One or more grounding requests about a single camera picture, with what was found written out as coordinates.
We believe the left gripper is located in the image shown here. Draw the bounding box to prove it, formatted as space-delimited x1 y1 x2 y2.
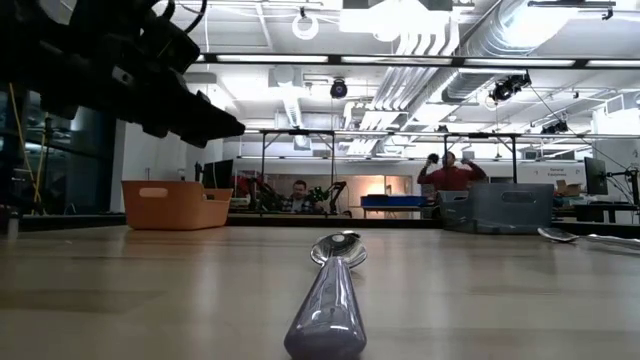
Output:
41 61 247 150

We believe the purple handled spoon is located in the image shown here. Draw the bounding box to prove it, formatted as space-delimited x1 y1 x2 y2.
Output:
283 229 369 360

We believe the striped teal handled spoon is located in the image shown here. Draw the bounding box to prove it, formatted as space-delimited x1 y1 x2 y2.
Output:
537 226 640 250

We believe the black computer monitor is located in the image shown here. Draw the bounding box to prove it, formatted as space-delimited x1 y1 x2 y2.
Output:
193 158 235 190
583 156 610 197

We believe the red machine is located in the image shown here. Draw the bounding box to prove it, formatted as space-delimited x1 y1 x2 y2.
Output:
234 172 261 199

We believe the orange plastic bin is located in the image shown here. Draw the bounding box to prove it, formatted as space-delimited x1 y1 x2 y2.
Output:
121 179 234 232

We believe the person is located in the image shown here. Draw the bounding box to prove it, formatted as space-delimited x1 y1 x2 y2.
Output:
287 179 314 214
417 151 489 192

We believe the round ceiling lamp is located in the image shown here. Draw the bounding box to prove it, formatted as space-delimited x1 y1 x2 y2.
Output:
292 13 320 42

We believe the black tripod stand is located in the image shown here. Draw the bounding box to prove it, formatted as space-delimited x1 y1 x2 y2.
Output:
29 115 66 216

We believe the blue plastic crate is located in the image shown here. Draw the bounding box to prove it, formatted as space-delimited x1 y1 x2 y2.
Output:
360 194 430 208

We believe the grey plastic bin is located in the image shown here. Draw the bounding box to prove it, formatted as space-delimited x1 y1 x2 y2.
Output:
438 182 555 236

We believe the brown cardboard box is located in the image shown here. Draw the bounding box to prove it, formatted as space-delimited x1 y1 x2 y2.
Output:
554 179 584 198

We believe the black office desk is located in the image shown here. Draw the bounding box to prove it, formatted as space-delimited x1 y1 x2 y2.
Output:
572 201 640 225

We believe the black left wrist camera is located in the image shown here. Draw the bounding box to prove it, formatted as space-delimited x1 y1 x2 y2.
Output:
141 14 202 76

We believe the black metal workstation frame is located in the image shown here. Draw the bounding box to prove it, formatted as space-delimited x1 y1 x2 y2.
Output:
260 128 337 216
443 132 519 186

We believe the yellow cable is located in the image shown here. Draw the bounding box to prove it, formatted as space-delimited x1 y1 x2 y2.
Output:
7 82 56 204

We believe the silver ventilation duct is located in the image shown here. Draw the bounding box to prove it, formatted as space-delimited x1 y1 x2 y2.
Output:
442 0 581 104

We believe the white wall sign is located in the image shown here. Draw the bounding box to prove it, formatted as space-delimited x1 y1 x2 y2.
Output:
542 164 574 179

